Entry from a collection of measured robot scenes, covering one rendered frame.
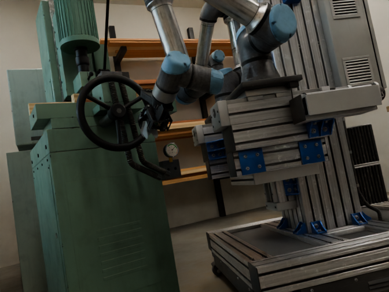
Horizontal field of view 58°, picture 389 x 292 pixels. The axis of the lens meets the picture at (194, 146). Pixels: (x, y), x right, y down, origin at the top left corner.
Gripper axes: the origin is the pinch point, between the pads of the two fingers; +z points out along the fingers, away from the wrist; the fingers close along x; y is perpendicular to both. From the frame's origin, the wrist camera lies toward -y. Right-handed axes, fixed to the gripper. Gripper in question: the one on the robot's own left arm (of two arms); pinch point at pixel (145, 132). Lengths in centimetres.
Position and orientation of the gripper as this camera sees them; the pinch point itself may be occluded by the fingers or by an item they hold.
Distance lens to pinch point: 126.3
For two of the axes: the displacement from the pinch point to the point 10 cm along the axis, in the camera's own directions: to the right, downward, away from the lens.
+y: 4.0, 7.7, -5.0
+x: 8.4, -1.0, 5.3
